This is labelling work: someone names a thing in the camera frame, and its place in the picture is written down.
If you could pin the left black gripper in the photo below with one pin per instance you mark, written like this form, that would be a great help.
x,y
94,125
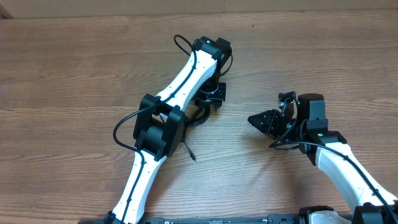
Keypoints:
x,y
216,99

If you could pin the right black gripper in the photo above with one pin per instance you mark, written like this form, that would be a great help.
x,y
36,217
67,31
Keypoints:
x,y
270,117

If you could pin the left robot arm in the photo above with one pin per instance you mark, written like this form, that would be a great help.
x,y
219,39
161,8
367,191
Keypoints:
x,y
158,127

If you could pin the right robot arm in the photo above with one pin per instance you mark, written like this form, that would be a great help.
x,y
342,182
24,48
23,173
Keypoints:
x,y
300,123

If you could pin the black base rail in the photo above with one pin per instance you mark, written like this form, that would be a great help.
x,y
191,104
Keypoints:
x,y
272,219

